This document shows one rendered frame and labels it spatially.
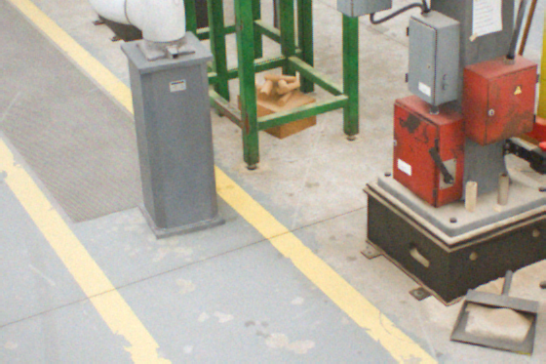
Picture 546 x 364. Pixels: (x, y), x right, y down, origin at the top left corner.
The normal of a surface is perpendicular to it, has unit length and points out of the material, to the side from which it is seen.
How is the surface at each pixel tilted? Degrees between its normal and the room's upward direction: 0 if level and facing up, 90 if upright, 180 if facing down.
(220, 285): 0
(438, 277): 90
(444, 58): 90
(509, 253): 90
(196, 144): 90
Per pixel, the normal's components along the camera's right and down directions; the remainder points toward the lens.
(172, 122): 0.36, 0.42
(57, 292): -0.04, -0.89
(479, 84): -0.87, 0.25
